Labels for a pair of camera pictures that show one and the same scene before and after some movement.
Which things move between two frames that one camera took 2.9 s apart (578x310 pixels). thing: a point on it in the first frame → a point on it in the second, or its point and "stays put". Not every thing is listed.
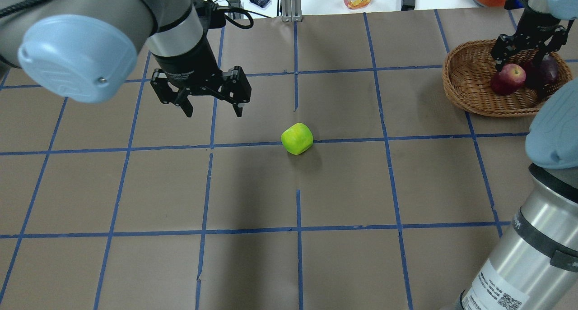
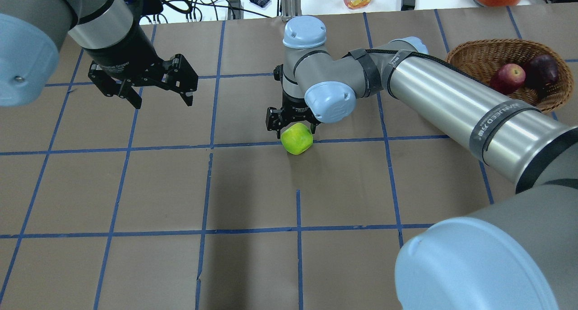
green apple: (297, 138) stays put
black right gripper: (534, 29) → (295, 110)
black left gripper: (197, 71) → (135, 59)
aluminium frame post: (291, 5) stays put
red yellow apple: (510, 78) stays put
